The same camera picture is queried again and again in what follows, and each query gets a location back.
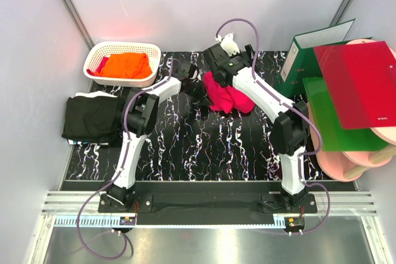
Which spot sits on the green lever arch binder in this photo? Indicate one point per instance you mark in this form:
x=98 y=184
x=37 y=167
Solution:
x=301 y=61

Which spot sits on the green plastic folder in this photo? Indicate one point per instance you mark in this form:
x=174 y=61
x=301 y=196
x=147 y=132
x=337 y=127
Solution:
x=334 y=137

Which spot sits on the folded black t shirt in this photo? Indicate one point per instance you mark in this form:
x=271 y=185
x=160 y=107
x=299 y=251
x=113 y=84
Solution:
x=92 y=119

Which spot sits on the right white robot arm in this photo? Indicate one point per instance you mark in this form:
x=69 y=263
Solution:
x=290 y=131

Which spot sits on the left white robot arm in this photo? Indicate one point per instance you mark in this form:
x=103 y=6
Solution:
x=138 y=120

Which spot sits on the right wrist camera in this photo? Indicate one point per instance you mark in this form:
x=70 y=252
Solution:
x=228 y=44

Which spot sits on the orange t shirt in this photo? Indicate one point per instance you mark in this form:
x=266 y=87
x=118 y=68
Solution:
x=124 y=66

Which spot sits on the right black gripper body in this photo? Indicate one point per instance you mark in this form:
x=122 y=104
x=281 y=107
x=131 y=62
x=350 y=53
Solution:
x=248 y=50

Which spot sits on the magenta t shirt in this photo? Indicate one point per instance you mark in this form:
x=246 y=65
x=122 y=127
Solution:
x=226 y=99

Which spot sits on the aluminium rail frame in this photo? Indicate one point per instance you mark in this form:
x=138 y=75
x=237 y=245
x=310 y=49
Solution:
x=80 y=208

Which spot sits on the white plastic basket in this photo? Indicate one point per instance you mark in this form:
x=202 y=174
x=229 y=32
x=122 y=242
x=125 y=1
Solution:
x=107 y=48

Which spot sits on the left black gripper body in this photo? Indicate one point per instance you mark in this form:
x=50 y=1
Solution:
x=195 y=90

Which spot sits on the red plastic folder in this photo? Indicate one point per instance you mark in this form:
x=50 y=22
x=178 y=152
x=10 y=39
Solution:
x=360 y=79

